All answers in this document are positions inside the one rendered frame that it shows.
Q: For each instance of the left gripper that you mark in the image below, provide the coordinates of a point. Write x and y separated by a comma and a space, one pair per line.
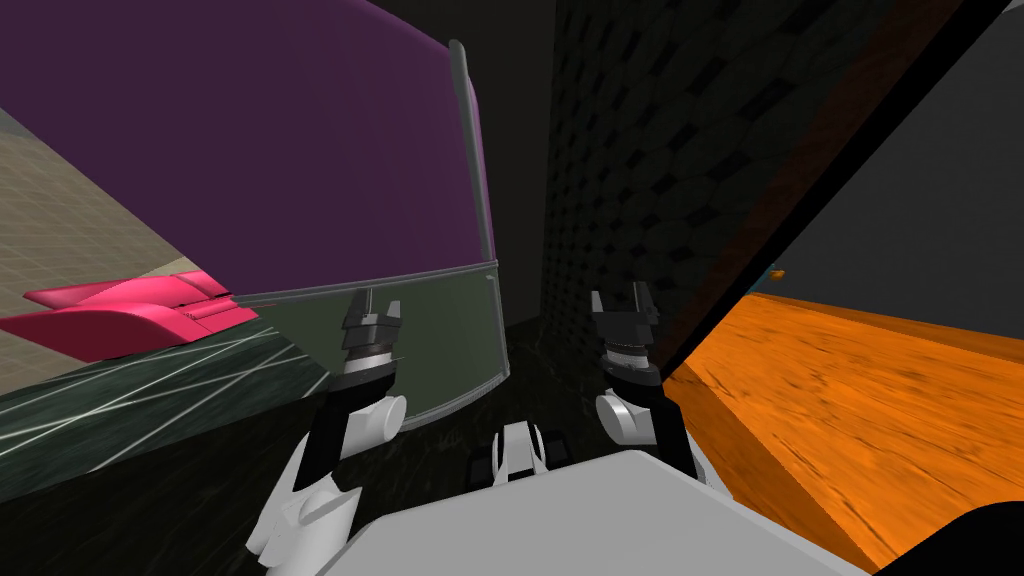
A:
370, 332

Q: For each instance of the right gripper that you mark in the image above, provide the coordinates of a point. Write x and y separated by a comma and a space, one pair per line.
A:
628, 326

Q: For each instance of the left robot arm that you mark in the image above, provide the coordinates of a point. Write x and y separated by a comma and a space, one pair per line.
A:
370, 422

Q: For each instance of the dark green appliance drawer front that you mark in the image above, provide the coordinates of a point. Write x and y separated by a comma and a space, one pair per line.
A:
448, 336

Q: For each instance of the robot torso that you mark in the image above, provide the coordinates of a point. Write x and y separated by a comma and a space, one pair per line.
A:
592, 520

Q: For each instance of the orange wooden cupboard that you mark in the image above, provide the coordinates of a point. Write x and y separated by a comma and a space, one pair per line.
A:
840, 400

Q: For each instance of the pink flat appliance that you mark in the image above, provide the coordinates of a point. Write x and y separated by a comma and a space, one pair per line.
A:
120, 316

